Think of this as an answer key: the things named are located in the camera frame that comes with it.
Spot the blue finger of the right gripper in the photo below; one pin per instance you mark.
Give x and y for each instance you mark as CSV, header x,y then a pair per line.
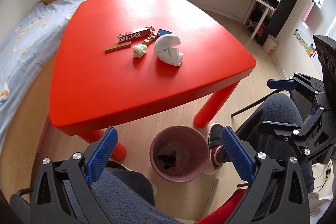
x,y
277,129
281,84

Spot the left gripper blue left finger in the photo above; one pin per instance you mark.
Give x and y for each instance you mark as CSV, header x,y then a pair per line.
x,y
98,153

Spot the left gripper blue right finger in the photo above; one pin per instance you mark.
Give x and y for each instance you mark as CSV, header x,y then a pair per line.
x,y
243,163

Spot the green white paper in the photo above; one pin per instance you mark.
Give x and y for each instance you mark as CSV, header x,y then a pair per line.
x,y
139,50

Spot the white sock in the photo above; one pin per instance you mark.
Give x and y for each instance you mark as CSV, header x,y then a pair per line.
x,y
165,48

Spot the small blue box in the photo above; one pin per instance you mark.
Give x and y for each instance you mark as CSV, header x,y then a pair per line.
x,y
163,32

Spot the notched wooden block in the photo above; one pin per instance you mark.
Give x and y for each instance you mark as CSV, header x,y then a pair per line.
x,y
149,39

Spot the red ISE BOX carton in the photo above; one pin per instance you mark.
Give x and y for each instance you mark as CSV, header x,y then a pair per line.
x,y
135,34

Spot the pink trash bin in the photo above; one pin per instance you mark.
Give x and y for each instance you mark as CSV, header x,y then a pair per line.
x,y
179,154

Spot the person's leg dark trousers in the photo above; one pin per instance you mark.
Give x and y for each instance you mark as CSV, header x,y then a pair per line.
x,y
277,108

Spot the black shoe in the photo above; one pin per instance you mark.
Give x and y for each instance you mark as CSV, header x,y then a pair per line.
x,y
214,135

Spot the white bucket on floor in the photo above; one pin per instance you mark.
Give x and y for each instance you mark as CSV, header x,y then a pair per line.
x,y
270,44

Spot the red table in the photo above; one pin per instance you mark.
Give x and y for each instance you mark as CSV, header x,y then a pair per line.
x,y
92,89

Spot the bed with blue sheet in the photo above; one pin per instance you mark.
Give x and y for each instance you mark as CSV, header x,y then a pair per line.
x,y
27,50

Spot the black camera box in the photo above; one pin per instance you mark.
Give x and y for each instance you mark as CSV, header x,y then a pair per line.
x,y
326,50

